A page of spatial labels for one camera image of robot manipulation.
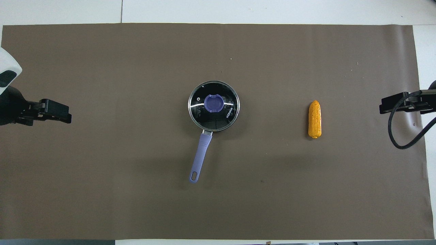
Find yellow corn cob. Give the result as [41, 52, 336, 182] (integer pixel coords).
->
[308, 100, 322, 139]

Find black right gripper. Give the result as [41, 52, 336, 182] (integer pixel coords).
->
[379, 80, 436, 115]

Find brown table mat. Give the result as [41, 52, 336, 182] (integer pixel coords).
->
[0, 23, 434, 240]

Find glass lid with purple knob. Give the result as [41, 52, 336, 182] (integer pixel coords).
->
[188, 81, 240, 132]

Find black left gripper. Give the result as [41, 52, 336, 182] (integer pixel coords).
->
[0, 86, 72, 127]

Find dark pot with purple handle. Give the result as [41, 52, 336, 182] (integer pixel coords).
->
[188, 81, 240, 184]

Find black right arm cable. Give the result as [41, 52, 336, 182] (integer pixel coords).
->
[387, 90, 436, 150]

